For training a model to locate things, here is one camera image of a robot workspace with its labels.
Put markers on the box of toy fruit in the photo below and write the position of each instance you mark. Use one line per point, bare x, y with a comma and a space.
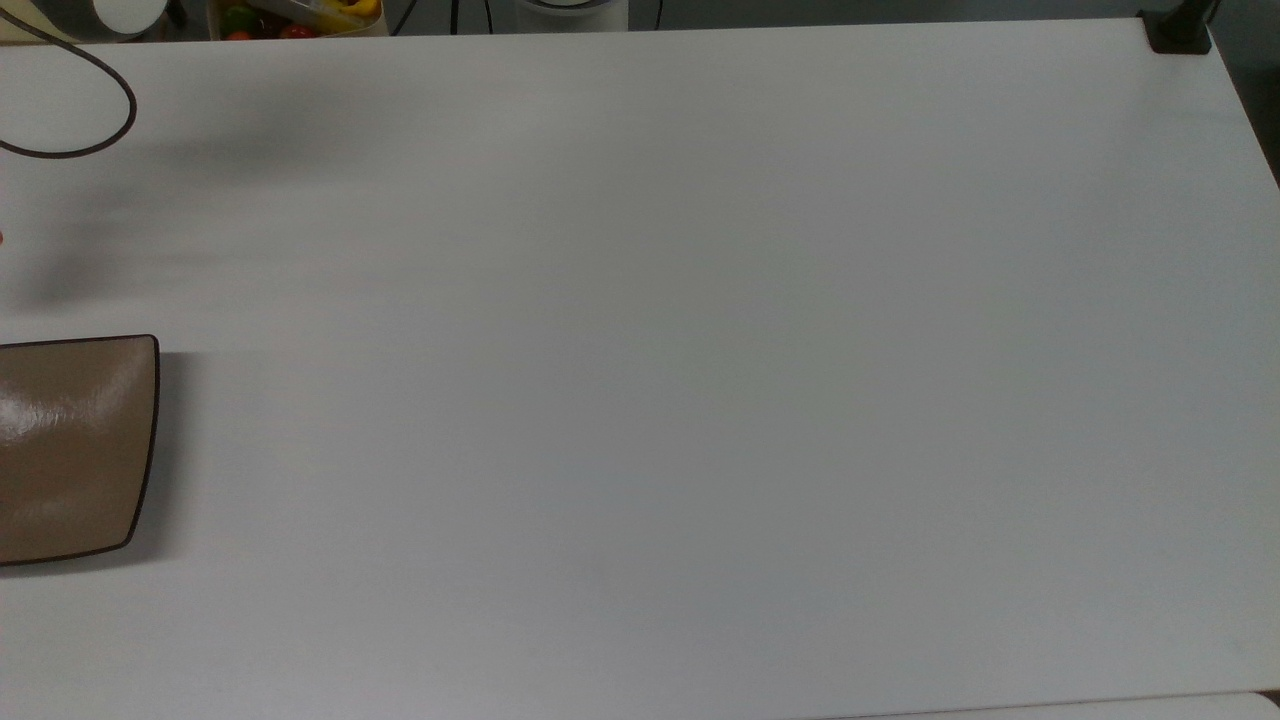
300, 18

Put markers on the black table clamp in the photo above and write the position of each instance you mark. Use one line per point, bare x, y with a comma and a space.
1178, 30

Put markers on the square brown ceramic plate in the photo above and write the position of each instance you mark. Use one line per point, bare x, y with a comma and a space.
70, 450

